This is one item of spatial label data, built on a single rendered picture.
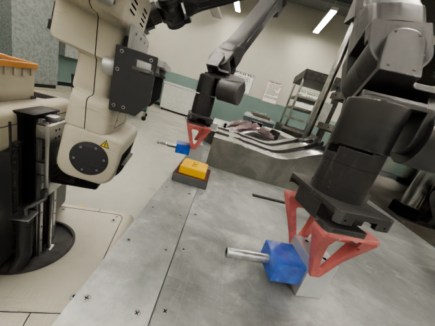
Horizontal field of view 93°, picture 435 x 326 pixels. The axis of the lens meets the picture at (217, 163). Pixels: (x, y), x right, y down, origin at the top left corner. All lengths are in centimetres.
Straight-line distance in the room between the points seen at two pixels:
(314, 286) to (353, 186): 14
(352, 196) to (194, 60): 811
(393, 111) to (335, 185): 8
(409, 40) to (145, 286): 36
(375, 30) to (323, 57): 796
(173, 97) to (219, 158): 691
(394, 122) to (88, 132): 65
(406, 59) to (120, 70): 55
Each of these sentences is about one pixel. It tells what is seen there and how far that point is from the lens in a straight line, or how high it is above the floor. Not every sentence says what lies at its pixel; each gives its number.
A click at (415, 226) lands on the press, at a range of 102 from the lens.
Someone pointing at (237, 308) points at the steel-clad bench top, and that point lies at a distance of 27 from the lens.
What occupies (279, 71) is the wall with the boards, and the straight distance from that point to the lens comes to 795.
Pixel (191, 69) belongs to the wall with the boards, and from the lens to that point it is 825.
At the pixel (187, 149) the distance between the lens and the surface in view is 61.
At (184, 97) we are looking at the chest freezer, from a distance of 735.
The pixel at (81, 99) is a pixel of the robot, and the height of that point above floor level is 89.
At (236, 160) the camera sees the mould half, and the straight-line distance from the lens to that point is 61.
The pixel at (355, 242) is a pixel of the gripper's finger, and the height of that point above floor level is 90.
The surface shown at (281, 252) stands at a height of 84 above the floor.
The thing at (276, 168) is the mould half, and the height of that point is 85.
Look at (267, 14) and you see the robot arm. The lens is 80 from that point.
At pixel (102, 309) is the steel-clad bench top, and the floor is 80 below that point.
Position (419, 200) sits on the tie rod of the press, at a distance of 103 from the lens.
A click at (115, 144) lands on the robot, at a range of 67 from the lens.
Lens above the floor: 100
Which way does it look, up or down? 18 degrees down
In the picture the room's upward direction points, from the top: 17 degrees clockwise
